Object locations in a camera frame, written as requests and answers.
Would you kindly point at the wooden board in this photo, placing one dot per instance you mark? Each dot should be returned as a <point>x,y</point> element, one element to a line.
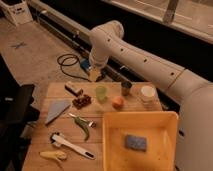
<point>65,125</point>

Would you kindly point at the green chili pepper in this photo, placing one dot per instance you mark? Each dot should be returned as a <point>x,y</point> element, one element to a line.
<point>83,126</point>

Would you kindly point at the clear lidded jar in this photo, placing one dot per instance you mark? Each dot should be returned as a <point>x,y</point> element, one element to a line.
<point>147,96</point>

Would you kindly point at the black chair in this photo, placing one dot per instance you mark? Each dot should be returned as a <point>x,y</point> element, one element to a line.
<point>20,112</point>

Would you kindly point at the grey triangular cloth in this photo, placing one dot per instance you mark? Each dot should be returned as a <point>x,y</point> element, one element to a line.
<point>56,108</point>

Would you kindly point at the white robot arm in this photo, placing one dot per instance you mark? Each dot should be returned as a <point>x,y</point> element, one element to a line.
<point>194,94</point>

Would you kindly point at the yellow banana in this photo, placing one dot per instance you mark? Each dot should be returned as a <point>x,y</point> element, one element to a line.
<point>57,155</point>

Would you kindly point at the blue power device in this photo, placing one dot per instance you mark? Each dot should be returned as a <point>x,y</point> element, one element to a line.
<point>85,66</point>

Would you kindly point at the blue sponge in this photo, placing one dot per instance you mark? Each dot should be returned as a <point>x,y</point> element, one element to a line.
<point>135,142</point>

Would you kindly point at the orange fruit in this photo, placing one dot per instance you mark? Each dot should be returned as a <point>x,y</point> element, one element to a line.
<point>118,102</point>

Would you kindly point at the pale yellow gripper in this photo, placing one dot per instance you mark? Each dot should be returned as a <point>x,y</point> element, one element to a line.
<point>94,74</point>

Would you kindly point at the white can opener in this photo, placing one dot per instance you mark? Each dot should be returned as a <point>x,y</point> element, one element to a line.
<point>58,140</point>

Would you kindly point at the bunch of dark grapes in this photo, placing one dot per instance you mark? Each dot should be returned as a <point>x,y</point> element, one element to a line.
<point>81,101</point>

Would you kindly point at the small metal cup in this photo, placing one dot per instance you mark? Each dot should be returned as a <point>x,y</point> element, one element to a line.
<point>125,88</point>

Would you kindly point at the white storage box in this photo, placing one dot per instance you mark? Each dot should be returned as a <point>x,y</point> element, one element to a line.
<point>17,12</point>

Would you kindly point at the yellow plastic bin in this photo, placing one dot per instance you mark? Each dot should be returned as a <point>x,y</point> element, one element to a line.
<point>158,127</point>

